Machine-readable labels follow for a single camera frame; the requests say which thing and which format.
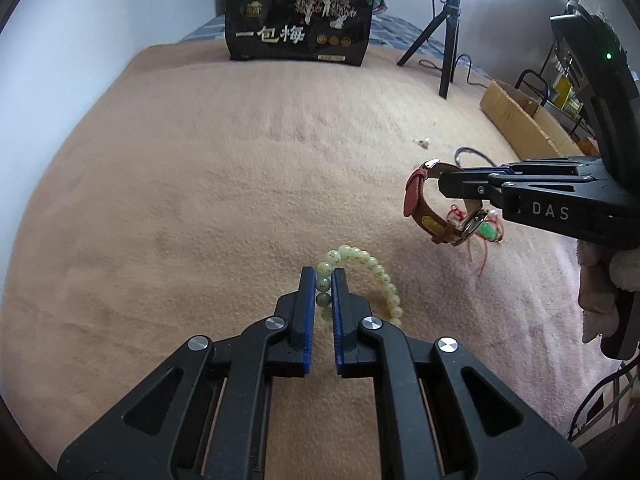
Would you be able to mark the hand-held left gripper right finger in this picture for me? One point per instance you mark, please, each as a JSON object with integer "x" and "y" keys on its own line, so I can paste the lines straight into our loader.
{"x": 337, "y": 320}

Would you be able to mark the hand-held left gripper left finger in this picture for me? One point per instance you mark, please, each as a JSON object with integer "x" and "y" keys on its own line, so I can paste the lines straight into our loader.
{"x": 307, "y": 320}

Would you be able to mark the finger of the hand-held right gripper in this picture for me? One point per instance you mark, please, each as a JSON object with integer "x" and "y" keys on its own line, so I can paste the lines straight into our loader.
{"x": 550, "y": 164}
{"x": 465, "y": 187}

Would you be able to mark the cardboard box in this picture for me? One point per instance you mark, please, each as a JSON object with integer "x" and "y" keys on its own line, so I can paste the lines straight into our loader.
{"x": 520, "y": 110}

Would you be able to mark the person's right hand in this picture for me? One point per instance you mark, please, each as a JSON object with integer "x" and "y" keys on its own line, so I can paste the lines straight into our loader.
{"x": 597, "y": 300}

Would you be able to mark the small white scrap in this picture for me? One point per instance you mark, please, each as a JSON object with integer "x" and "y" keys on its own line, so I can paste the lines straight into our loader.
{"x": 425, "y": 143}

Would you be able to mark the yellow boxes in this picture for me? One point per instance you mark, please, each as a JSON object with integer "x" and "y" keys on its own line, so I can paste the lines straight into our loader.
{"x": 565, "y": 92}

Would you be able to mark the black metal clothes rack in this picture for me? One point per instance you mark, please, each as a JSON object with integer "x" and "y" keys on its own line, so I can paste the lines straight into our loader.
{"x": 535, "y": 77}

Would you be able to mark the black tripod stand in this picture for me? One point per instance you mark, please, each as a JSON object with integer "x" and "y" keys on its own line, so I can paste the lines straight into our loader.
{"x": 447, "y": 40}

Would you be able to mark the beige blanket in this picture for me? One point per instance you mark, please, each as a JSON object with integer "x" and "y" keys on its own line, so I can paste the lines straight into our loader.
{"x": 200, "y": 185}

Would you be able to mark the black printed bag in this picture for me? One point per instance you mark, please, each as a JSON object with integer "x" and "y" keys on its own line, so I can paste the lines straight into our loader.
{"x": 280, "y": 10}

